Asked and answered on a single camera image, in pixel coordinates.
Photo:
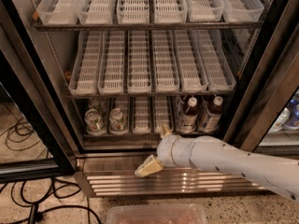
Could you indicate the brown tea bottle right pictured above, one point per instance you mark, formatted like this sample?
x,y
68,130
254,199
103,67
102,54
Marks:
x,y
211,115

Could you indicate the stainless fridge base grille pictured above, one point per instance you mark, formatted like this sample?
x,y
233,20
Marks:
x,y
113,174

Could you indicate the clear plastic tray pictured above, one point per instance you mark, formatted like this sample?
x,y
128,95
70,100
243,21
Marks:
x,y
133,11
242,10
141,123
204,10
121,103
162,113
85,71
170,11
96,11
192,74
218,71
58,12
112,66
139,78
164,61

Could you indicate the wire shelf rail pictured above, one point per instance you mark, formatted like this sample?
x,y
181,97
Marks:
x,y
149,94
151,26

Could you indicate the right fridge door frame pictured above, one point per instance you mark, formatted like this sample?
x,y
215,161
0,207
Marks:
x,y
268,80

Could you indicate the top wire shelf rail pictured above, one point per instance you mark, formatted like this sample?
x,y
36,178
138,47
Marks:
x,y
151,26

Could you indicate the middle wire shelf rail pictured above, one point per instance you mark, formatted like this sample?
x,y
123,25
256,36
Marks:
x,y
149,94

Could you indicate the brown tea bottle left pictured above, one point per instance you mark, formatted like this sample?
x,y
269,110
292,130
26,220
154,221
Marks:
x,y
187,115

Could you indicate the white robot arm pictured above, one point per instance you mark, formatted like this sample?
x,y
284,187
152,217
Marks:
x,y
210,154

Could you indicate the blue can behind right door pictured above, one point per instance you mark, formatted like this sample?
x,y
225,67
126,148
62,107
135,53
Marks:
x,y
292,123

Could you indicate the clear plastic bin on floor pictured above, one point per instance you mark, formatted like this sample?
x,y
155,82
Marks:
x,y
157,214

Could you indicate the green soda can left rear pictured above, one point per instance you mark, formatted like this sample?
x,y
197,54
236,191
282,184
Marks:
x,y
98,104

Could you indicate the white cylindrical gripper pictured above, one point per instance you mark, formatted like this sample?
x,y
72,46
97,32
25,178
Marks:
x,y
165,152

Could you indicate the green soda can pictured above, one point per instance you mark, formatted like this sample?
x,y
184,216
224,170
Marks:
x,y
98,104
94,122

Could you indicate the green soda can left front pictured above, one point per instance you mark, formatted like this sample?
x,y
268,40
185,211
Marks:
x,y
94,122

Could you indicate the green 7up can front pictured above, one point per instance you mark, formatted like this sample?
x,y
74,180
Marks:
x,y
118,121

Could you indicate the open glass fridge door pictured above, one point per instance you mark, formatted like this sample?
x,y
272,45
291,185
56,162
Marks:
x,y
32,70

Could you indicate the brown tea bottle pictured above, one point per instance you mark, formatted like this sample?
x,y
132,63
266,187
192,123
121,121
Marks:
x,y
211,115
187,115

